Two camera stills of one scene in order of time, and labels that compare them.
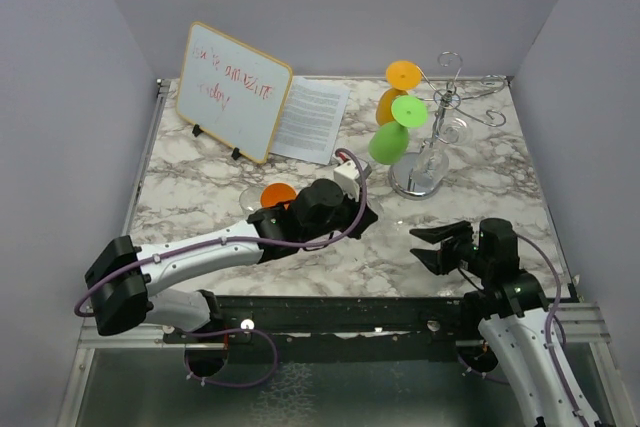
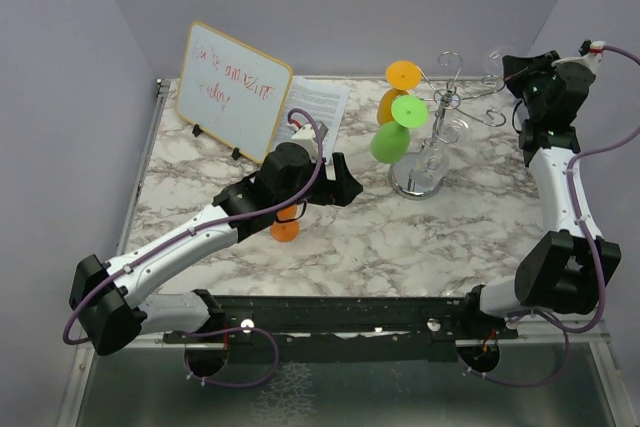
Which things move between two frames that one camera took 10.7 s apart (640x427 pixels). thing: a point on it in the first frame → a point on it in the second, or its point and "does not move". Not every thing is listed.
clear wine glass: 431,163 does not move
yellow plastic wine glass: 401,76 does not move
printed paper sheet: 309,120 does not move
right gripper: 442,261 → 517,70
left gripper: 369,217 → 333,191
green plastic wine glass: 389,143 does not move
